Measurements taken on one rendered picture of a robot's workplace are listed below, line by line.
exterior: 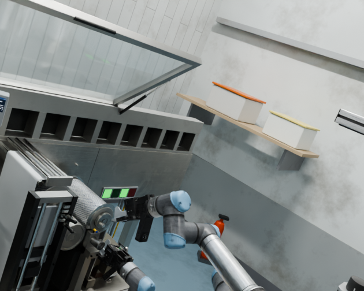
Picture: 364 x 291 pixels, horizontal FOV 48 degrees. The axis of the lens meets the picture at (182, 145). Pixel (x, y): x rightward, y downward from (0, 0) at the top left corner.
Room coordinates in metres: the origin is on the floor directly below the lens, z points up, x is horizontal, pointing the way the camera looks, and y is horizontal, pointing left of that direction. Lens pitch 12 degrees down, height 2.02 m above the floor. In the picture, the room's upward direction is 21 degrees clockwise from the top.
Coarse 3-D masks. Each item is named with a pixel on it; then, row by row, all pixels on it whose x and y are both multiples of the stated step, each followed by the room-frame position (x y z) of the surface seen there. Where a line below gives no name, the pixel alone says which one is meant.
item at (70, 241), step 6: (72, 216) 1.54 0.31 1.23; (78, 222) 1.50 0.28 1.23; (72, 228) 1.47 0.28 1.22; (78, 228) 1.50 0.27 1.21; (84, 228) 1.52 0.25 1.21; (66, 234) 1.46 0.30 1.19; (72, 234) 1.48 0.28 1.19; (78, 234) 1.51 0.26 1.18; (84, 234) 1.52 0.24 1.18; (66, 240) 1.46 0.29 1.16; (72, 240) 1.48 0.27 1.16; (78, 240) 1.51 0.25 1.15; (66, 246) 1.48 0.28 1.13; (72, 246) 1.50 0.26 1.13
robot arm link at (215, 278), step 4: (216, 272) 1.51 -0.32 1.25; (212, 276) 1.53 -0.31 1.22; (216, 276) 1.49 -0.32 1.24; (220, 276) 1.47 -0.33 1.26; (212, 280) 1.52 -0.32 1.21; (216, 280) 1.47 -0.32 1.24; (220, 280) 1.45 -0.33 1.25; (216, 284) 1.45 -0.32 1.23; (220, 284) 1.42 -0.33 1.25; (216, 288) 1.43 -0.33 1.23
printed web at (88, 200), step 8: (72, 184) 1.67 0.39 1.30; (80, 184) 1.69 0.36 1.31; (80, 192) 1.63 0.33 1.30; (88, 192) 1.64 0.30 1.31; (80, 200) 1.59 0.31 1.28; (88, 200) 1.59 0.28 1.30; (96, 200) 1.59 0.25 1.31; (80, 208) 1.57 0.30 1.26; (88, 208) 1.55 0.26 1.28; (80, 216) 1.56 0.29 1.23
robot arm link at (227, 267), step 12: (204, 228) 1.34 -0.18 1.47; (216, 228) 1.38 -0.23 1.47; (204, 240) 1.30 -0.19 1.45; (216, 240) 1.29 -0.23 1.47; (204, 252) 1.29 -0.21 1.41; (216, 252) 1.25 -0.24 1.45; (228, 252) 1.25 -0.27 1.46; (216, 264) 1.22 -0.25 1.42; (228, 264) 1.20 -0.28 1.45; (240, 264) 1.21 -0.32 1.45; (228, 276) 1.17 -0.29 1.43; (240, 276) 1.15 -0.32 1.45; (240, 288) 1.12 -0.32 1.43; (252, 288) 1.10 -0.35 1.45
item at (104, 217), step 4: (104, 212) 1.56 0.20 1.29; (100, 216) 1.54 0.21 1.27; (104, 216) 1.55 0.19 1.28; (108, 216) 1.57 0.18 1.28; (96, 220) 1.54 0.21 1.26; (100, 220) 1.54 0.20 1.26; (104, 220) 1.56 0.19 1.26; (108, 220) 1.58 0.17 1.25; (96, 224) 1.53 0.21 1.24; (108, 224) 1.58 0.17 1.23; (100, 228) 1.55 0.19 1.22
